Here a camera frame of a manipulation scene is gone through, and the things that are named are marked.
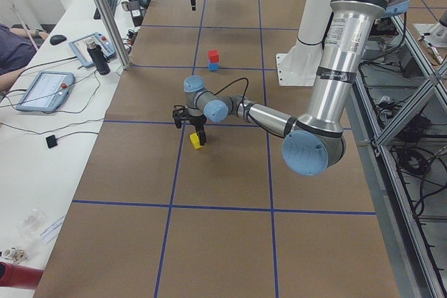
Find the yellow wooden block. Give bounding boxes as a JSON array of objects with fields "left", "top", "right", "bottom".
[{"left": 189, "top": 133, "right": 202, "bottom": 149}]

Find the red wooden block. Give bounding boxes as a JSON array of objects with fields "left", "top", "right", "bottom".
[{"left": 207, "top": 50, "right": 220, "bottom": 64}]

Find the blue wooden block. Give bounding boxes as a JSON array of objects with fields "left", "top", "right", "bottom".
[{"left": 207, "top": 63, "right": 219, "bottom": 71}]

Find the black water bottle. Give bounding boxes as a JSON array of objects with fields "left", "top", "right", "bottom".
[{"left": 86, "top": 38, "right": 110, "bottom": 75}]

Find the far blue teach pendant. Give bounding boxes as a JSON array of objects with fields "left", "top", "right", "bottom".
[{"left": 68, "top": 32, "right": 116, "bottom": 68}]

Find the blue teach pendant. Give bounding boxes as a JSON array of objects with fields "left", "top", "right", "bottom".
[
  {"left": 15, "top": 71, "right": 75, "bottom": 112},
  {"left": 68, "top": 32, "right": 116, "bottom": 68}
]

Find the black computer mouse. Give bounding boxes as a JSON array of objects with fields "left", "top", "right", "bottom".
[{"left": 50, "top": 34, "right": 67, "bottom": 46}]

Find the small black square pad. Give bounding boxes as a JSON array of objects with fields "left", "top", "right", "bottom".
[{"left": 45, "top": 135, "right": 58, "bottom": 149}]

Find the near blue teach pendant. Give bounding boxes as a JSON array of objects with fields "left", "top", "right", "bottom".
[{"left": 15, "top": 71, "right": 75, "bottom": 112}]

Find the person in dark shirt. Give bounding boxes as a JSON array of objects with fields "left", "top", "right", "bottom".
[{"left": 1, "top": 24, "right": 49, "bottom": 91}]

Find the red cylinder object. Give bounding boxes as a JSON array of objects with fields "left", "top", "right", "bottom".
[{"left": 1, "top": 262, "right": 44, "bottom": 290}]

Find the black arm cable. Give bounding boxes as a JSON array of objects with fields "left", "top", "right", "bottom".
[{"left": 212, "top": 77, "right": 298, "bottom": 138}]

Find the aluminium frame post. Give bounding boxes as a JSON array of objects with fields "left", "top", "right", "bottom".
[{"left": 94, "top": 0, "right": 130, "bottom": 70}]

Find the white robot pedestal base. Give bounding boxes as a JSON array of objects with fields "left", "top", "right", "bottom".
[{"left": 276, "top": 0, "right": 332, "bottom": 87}]

